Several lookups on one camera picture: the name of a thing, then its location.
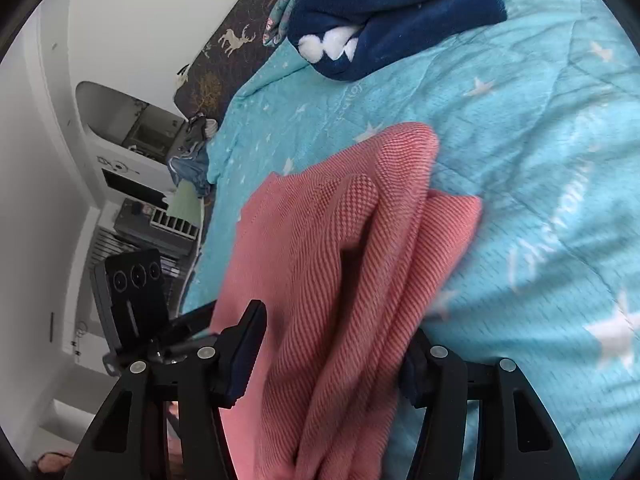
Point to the dark deer print bedsheet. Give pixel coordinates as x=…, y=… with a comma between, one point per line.
x=235, y=65

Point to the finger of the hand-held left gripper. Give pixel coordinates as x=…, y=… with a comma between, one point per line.
x=195, y=312

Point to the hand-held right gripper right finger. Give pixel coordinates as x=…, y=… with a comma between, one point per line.
x=412, y=385

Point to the blue denim clothing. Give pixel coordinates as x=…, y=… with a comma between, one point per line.
x=192, y=170

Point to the navy star fleece clothing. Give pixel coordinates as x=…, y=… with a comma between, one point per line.
x=400, y=20

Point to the white slatted crib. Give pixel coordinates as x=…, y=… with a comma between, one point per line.
x=170, y=225

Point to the turquoise star blanket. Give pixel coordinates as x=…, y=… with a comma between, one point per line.
x=525, y=135

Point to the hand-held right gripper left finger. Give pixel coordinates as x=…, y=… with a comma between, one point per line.
x=247, y=355

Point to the grey clothing pile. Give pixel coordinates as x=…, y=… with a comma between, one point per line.
x=200, y=127

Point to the green bed cushion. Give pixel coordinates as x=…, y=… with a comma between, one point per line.
x=185, y=202

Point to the grey floral cloth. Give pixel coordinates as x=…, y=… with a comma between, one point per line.
x=295, y=0

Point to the pink knit garment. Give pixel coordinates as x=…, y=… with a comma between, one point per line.
x=310, y=260

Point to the white wall cabinet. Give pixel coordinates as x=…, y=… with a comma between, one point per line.
x=100, y=125

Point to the pink fuzzy cloth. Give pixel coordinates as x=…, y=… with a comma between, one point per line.
x=52, y=465

